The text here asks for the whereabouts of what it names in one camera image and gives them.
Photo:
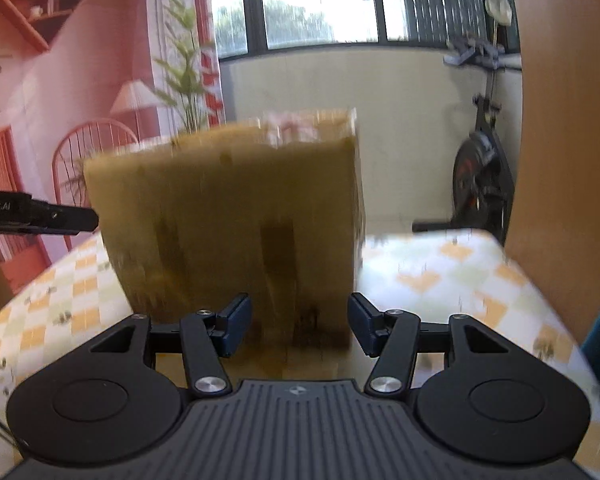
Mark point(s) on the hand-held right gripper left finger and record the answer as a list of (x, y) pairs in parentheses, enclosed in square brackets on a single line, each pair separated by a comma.
[(235, 322)]

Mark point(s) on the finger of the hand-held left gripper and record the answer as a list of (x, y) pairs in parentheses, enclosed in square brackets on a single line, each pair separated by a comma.
[(65, 219)]

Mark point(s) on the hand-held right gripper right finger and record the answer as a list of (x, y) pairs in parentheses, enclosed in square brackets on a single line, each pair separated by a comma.
[(365, 322)]

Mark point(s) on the cardboard box with plastic liner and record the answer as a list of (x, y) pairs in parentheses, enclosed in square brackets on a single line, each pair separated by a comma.
[(220, 220)]

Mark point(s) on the checkered flower tablecloth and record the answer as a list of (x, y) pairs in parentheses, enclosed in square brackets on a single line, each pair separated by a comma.
[(455, 280)]

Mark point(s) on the printed room backdrop cloth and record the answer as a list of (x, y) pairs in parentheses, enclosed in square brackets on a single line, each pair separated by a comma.
[(80, 60)]

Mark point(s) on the black exercise bike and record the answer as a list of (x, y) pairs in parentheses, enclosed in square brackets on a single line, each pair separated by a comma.
[(480, 170)]

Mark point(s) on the pink white snack packet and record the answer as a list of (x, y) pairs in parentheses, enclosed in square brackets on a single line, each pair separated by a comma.
[(290, 130)]

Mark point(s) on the wooden board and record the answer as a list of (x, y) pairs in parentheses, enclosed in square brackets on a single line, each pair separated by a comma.
[(565, 135)]

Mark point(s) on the black framed window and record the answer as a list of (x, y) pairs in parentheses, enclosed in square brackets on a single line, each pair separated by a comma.
[(320, 45)]

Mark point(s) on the white bulb-shaped object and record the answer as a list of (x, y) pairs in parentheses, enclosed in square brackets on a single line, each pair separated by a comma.
[(498, 8)]

